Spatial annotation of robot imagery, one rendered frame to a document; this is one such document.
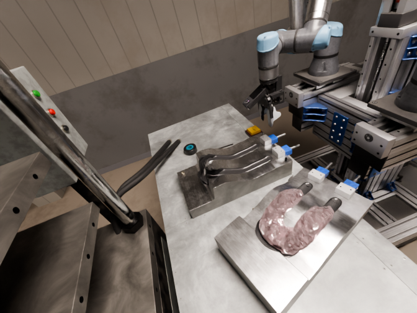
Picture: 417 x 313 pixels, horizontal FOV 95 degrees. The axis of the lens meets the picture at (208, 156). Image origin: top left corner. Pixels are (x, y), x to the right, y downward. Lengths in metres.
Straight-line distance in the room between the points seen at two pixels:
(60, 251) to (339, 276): 0.85
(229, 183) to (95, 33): 1.93
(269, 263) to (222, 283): 0.19
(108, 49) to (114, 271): 1.94
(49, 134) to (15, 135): 0.18
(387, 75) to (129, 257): 1.35
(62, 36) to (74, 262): 2.02
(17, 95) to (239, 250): 0.73
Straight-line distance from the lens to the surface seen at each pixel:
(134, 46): 2.31
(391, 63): 1.17
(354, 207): 0.85
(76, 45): 2.38
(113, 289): 0.94
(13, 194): 0.61
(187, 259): 0.82
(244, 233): 0.68
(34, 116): 0.70
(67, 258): 0.75
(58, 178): 0.94
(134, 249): 0.95
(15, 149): 0.90
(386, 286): 0.82
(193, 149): 1.16
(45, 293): 0.74
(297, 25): 1.23
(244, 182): 0.83
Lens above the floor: 1.52
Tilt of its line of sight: 40 degrees down
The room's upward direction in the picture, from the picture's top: 17 degrees counter-clockwise
